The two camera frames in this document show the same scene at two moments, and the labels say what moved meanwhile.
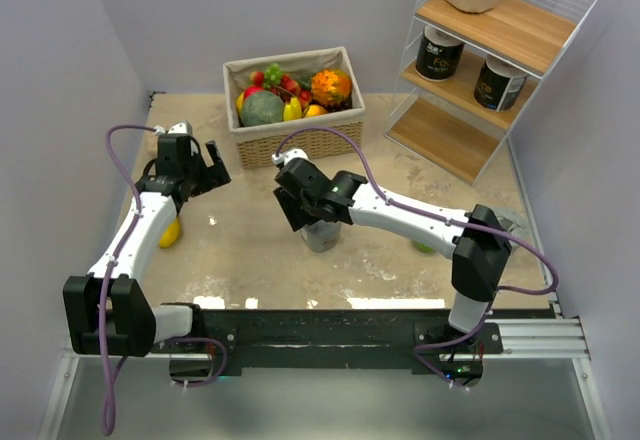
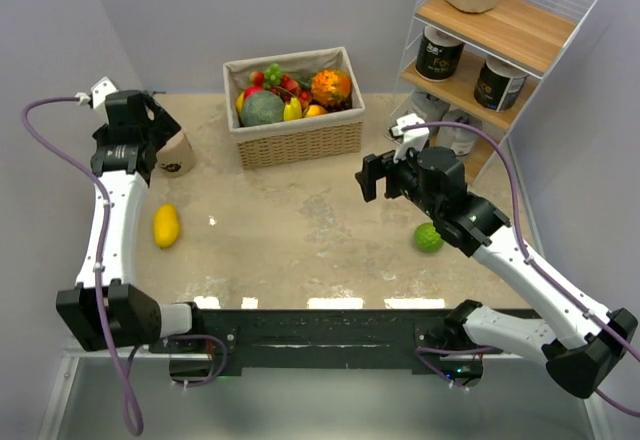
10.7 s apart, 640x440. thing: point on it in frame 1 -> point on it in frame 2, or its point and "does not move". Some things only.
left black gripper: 214,175 -> 163,126
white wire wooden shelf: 465,74 does not move
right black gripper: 297,217 -> 376,166
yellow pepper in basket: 293,109 does not move
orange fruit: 315,109 does not move
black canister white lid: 493,82 does not move
